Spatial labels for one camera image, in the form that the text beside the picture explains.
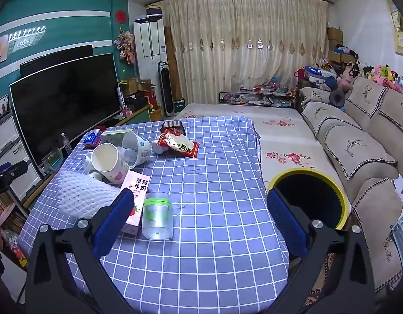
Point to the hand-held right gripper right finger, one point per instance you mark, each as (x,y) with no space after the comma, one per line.
(286,222)

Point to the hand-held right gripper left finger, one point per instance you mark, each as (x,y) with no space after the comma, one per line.
(118,216)

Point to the pink milk carton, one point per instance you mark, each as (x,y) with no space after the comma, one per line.
(137,186)

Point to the clear jar with green band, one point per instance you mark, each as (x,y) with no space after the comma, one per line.
(157,219)

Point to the white paper towel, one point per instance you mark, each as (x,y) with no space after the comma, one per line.
(84,193)

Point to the black bin with yellow rim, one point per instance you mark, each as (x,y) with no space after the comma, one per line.
(312,189)

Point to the white paper cup pink print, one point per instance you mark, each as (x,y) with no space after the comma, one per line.
(108,163)

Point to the white plastic tub blue label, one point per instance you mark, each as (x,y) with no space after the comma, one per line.
(139,147)

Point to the pale green cardboard box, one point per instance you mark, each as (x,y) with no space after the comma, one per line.
(111,135)

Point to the red snack packet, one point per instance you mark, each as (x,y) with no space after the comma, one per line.
(175,144)

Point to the white bottle with brown cap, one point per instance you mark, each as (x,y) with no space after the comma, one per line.
(173,127)

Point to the white plastic drawer unit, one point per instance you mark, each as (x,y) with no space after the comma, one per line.
(5,137)

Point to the pile of books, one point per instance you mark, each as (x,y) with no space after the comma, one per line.
(12,225)

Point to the clear water bottle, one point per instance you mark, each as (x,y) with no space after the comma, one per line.
(67,145)

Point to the framed photo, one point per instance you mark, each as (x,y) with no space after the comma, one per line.
(2,106)

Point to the patterned floor rug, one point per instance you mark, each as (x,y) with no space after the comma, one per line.
(319,284)

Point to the blue tissue pack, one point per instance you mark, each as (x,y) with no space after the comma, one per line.
(91,139)

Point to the large black television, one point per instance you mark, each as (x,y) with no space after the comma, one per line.
(64,104)

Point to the blue checked tablecloth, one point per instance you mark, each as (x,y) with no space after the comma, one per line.
(214,183)

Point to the beige floral mat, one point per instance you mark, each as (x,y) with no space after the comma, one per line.
(286,127)

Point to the beige sofa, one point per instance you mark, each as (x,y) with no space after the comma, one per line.
(351,144)

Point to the small pink box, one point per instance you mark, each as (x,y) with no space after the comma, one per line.
(126,112)

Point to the yellow bucket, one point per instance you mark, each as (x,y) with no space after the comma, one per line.
(155,114)

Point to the clear plastic bag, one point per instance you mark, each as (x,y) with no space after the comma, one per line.
(402,235)

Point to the white shuttlecock tube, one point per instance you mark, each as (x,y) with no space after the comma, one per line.
(120,96)

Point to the black monitor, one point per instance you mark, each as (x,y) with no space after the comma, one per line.
(57,57)

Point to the white paper sheet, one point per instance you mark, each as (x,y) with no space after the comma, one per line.
(402,189)

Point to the red bag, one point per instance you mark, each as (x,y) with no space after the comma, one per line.
(152,99)

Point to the glass low table with clutter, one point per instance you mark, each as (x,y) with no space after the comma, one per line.
(253,99)

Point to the open cardboard box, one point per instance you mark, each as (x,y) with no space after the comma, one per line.
(136,85)

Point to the dark round cushion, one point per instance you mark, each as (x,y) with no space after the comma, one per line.
(337,98)

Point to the black tower fan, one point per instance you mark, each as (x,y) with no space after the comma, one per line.
(165,88)

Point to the blue starred bag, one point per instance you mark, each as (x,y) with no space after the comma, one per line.
(319,72)

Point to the artificial flower bunch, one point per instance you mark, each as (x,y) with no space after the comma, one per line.
(126,47)

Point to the pile of plush toys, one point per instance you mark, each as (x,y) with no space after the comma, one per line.
(381,75)

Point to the beige patterned curtain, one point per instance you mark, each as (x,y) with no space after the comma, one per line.
(237,39)

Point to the black box on air conditioner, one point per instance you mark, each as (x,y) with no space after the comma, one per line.
(154,10)

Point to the red round wall decoration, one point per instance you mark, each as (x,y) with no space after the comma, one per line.
(120,16)

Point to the framed wall picture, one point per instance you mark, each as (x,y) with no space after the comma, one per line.
(400,36)

